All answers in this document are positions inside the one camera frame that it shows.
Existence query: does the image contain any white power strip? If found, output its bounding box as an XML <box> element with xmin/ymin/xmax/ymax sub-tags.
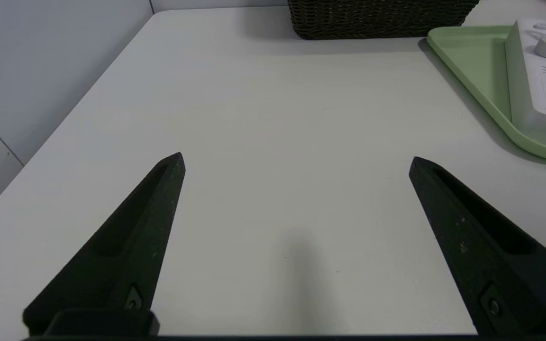
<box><xmin>505</xmin><ymin>18</ymin><xmax>546</xmax><ymax>139</ymax></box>

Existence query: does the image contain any light green plastic tray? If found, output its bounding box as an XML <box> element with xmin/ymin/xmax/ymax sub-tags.
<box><xmin>427</xmin><ymin>26</ymin><xmax>546</xmax><ymax>162</ymax></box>

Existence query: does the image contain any dark brown wicker basket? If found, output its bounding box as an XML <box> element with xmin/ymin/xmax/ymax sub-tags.
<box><xmin>287</xmin><ymin>0</ymin><xmax>480</xmax><ymax>40</ymax></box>

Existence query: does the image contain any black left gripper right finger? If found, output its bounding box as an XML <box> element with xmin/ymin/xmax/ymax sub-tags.
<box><xmin>409</xmin><ymin>156</ymin><xmax>546</xmax><ymax>337</ymax></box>

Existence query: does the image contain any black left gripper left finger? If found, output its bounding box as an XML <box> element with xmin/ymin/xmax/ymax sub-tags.
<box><xmin>23</xmin><ymin>152</ymin><xmax>186</xmax><ymax>334</ymax></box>

